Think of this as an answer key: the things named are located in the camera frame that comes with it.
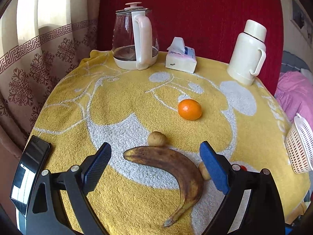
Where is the framed wall picture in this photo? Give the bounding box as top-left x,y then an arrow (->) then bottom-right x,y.
291,0 -> 312,47

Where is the small brown longan fruit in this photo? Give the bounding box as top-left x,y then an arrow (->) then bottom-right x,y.
148,131 -> 167,146

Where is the orange mandarin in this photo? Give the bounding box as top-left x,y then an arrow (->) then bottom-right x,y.
178,99 -> 202,120

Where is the pink duvet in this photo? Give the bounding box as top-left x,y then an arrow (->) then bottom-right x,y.
274,71 -> 312,127

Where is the red tomato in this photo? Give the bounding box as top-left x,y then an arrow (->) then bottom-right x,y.
240,165 -> 247,171

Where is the red curtain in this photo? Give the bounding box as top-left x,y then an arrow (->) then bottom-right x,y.
97,0 -> 284,93

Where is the black smartphone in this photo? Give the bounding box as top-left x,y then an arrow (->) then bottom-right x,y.
10,135 -> 51,216

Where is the white plastic basket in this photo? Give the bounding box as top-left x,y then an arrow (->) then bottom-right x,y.
285,113 -> 313,174

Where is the glass kettle pink handle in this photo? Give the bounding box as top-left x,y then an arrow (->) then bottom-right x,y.
112,2 -> 159,71

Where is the cream thermos flask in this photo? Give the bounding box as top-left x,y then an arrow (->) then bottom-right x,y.
227,20 -> 267,86

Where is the yellow white towel cloth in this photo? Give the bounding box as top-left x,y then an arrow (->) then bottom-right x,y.
32,51 -> 310,234

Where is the patterned beige curtain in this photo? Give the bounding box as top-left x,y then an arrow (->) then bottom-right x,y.
1,0 -> 100,159

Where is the tissue pack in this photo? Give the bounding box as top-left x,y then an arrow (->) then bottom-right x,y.
165,37 -> 197,73

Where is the overripe brown banana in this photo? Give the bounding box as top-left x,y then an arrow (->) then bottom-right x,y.
123,146 -> 204,227

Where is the grey bed headboard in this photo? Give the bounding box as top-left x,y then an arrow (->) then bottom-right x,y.
280,50 -> 311,73

